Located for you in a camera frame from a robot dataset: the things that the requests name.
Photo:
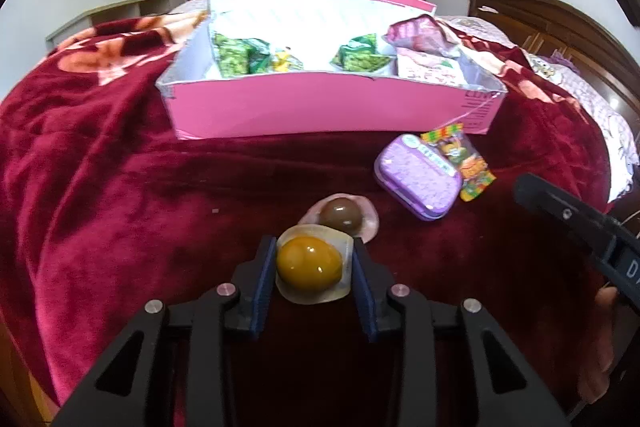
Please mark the dark red floral blanket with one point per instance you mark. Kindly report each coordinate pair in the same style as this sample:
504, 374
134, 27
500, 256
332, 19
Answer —
100, 167

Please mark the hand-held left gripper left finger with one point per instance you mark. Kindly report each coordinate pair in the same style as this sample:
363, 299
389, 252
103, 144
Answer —
264, 289

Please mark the pink cardboard box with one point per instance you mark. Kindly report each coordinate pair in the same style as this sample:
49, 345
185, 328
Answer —
325, 107

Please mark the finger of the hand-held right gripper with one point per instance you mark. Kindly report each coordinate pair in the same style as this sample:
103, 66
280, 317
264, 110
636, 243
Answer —
555, 207

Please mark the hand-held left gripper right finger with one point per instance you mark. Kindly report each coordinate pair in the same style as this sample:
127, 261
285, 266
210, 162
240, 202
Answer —
362, 294

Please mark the green pea packet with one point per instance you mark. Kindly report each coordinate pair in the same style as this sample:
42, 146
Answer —
237, 54
362, 54

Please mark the yellow jelly cup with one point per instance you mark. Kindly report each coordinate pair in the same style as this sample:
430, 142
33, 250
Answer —
310, 263

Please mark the person's right hand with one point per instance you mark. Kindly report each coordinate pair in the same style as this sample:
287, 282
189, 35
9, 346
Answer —
600, 357

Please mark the brown jelly cup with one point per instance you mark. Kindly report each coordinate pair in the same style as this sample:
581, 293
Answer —
341, 214

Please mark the yellow candy packet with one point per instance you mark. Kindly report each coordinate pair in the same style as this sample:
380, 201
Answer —
286, 61

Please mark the large purple jelly tub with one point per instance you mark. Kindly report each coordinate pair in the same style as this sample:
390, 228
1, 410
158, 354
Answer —
417, 179

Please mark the dark wooden headboard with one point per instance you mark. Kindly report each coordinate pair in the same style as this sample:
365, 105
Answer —
550, 24

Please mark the colourful gummy packet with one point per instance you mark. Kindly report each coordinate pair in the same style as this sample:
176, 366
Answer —
472, 169

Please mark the white low shelf unit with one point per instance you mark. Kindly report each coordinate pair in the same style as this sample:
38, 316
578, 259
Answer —
105, 14

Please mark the pink spouted drink pouch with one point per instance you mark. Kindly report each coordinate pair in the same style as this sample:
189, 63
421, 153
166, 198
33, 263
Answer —
420, 34

